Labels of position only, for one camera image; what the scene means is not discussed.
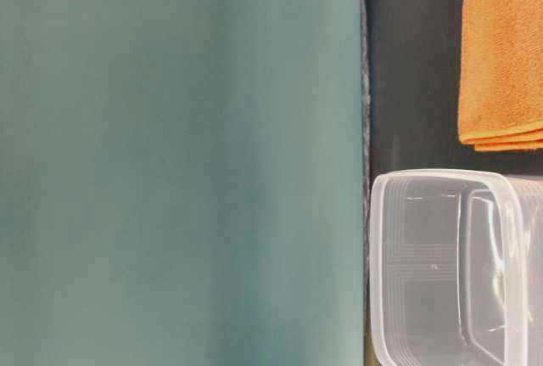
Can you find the clear plastic container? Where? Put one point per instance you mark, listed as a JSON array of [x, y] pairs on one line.
[[455, 266]]

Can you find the folded orange towel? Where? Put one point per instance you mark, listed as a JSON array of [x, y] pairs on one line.
[[500, 96]]

